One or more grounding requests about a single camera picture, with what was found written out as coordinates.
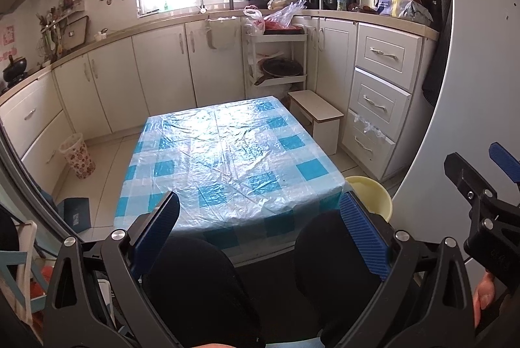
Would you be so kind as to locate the small white step stool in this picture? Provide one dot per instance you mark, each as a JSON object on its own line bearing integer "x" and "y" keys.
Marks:
{"x": 324, "y": 119}

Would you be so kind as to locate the black wok on stove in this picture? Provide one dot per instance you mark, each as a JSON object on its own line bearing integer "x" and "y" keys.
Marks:
{"x": 15, "y": 71}

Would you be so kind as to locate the silver refrigerator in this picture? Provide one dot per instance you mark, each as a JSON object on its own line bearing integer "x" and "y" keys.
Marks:
{"x": 478, "y": 104}

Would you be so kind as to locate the blue dustpan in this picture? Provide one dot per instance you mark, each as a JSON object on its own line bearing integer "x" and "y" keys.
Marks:
{"x": 76, "y": 213}

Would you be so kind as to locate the yellow trash bin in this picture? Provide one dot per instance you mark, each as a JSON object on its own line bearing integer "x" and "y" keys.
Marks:
{"x": 373, "y": 195}

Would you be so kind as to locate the blue checkered plastic tablecloth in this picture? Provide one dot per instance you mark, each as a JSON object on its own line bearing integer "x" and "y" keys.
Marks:
{"x": 248, "y": 175}

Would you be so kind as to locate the red plastic bag on rack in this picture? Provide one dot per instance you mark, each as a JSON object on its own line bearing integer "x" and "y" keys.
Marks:
{"x": 277, "y": 23}

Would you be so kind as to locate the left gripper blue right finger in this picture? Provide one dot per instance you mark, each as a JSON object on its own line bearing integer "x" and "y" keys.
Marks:
{"x": 368, "y": 240}

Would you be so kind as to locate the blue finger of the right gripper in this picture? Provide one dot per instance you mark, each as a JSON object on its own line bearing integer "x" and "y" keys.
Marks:
{"x": 505, "y": 161}
{"x": 471, "y": 185}

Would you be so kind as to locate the white storage rack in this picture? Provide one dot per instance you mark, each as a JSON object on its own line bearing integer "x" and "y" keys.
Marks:
{"x": 257, "y": 48}

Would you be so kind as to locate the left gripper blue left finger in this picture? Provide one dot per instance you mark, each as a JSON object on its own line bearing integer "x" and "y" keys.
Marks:
{"x": 152, "y": 234}

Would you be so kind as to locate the floral patterned waste basket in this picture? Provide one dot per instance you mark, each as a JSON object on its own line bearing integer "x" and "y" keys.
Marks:
{"x": 74, "y": 150}

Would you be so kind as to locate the person's right hand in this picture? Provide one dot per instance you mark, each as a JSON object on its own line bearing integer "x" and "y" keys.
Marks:
{"x": 484, "y": 297}

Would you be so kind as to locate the black frying pan on rack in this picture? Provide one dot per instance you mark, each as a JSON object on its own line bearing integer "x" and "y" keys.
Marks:
{"x": 272, "y": 68}

